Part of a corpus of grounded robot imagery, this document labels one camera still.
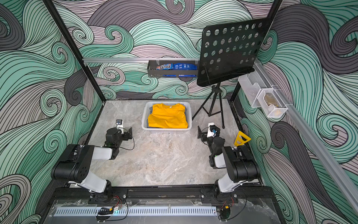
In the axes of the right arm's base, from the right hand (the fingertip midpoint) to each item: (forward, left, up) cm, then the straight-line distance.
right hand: (209, 125), depth 88 cm
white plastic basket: (+20, +44, -2) cm, 48 cm away
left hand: (+3, +57, -4) cm, 57 cm away
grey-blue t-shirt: (+17, +41, -5) cm, 45 cm away
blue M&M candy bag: (+33, +21, +23) cm, 45 cm away
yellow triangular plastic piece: (-3, -25, -13) cm, 28 cm away
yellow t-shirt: (+13, +24, -5) cm, 28 cm away
